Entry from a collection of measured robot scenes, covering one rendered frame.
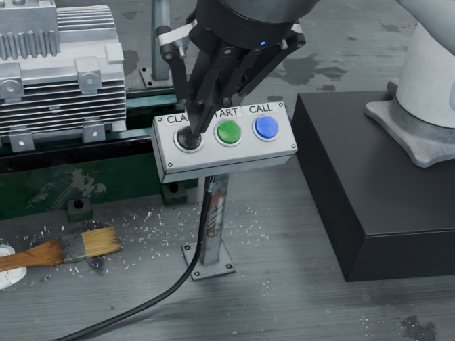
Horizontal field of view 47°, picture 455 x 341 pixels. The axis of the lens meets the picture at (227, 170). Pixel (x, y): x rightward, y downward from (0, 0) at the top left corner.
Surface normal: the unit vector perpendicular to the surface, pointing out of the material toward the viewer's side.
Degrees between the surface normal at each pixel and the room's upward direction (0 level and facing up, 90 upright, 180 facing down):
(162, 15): 90
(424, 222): 2
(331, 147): 2
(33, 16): 90
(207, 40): 119
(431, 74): 92
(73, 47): 32
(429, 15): 127
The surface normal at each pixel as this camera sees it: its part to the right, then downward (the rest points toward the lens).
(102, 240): 0.13, -0.74
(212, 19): -0.76, 0.51
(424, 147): -0.06, -0.59
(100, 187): 0.33, 0.65
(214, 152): 0.25, -0.34
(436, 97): -0.55, 0.55
